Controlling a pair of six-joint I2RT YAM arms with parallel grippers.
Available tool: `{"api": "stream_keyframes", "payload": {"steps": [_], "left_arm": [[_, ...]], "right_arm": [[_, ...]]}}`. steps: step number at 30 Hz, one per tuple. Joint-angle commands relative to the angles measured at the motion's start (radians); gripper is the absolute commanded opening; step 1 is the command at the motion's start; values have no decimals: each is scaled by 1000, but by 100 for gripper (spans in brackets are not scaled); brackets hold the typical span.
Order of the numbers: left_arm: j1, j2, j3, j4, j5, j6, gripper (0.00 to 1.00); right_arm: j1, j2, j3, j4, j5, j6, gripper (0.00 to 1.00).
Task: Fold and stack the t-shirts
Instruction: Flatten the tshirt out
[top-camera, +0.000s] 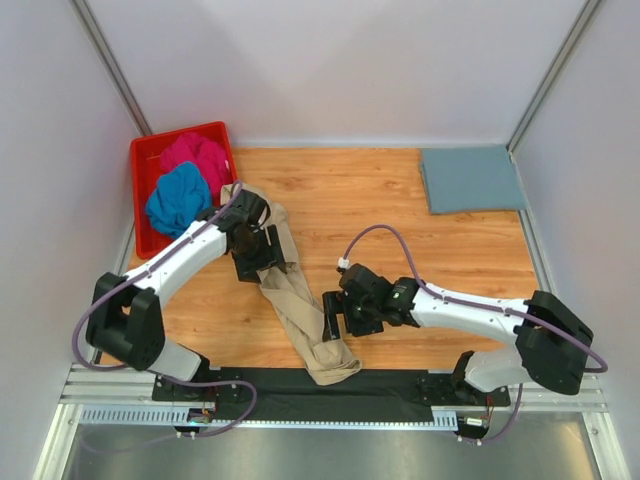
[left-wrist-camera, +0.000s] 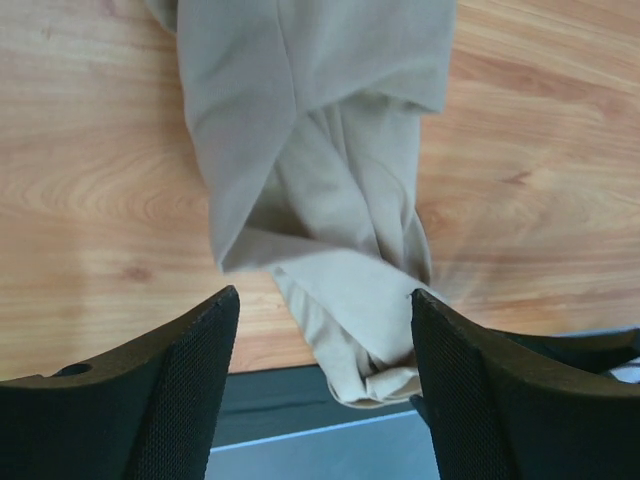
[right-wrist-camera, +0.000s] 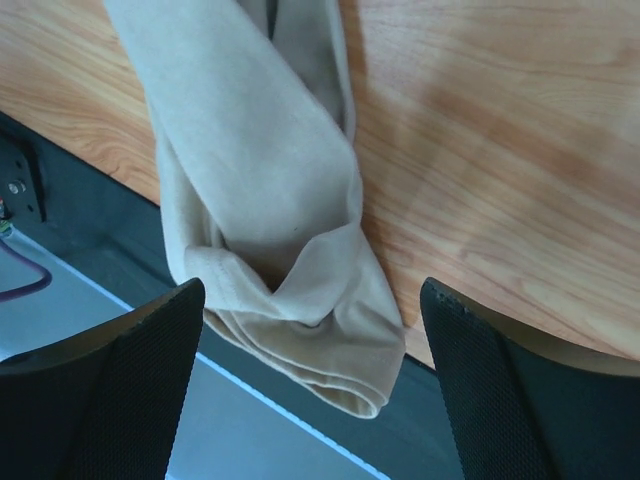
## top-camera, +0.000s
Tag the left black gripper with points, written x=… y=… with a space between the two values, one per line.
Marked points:
x=261 y=257

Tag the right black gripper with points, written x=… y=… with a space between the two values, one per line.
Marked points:
x=333 y=315

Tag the beige t shirt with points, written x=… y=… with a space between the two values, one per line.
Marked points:
x=301 y=315

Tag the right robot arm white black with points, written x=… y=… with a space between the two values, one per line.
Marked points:
x=542 y=339

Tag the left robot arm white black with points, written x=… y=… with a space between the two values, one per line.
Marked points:
x=125 y=319

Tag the crumpled magenta t shirt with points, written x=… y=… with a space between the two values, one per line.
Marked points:
x=208 y=156

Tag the crumpled blue t shirt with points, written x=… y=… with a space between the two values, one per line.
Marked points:
x=178 y=198

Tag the red plastic bin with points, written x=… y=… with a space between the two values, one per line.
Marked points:
x=147 y=166

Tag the folded grey-blue t shirt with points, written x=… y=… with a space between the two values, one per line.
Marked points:
x=470 y=179

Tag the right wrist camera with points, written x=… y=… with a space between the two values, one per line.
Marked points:
x=359 y=282

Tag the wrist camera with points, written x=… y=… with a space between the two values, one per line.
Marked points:
x=255 y=209
x=359 y=282

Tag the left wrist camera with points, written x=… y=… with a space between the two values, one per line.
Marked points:
x=255 y=209

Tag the white slotted cable duct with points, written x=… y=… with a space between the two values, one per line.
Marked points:
x=185 y=417

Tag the aluminium frame rail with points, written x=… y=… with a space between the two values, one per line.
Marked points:
x=539 y=435

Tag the left corner aluminium post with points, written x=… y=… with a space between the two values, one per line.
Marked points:
x=100 y=43

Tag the corner aluminium post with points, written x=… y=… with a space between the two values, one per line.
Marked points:
x=100 y=43
x=561 y=59

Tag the right corner aluminium post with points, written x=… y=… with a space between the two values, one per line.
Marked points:
x=561 y=59

